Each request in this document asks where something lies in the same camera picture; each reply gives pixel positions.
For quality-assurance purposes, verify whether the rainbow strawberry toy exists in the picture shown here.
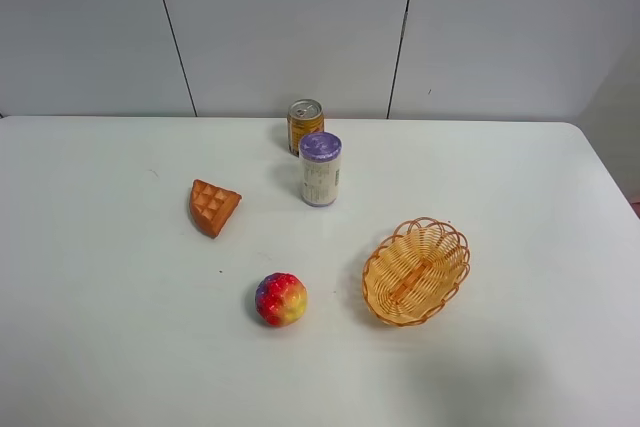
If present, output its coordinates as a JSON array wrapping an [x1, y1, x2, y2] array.
[[255, 272, 308, 327]]

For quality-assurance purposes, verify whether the woven orange basket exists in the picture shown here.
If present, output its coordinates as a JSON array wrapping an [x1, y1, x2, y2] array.
[[362, 217, 471, 327]]

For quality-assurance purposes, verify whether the gold drink can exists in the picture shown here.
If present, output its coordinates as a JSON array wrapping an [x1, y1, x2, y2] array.
[[287, 99, 324, 156]]

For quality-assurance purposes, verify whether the white purple-capped cylinder container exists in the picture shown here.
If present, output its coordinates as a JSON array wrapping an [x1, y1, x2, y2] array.
[[299, 132, 342, 207]]

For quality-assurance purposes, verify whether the brown waffle slice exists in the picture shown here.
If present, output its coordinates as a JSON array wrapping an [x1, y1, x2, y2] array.
[[189, 179, 242, 238]]

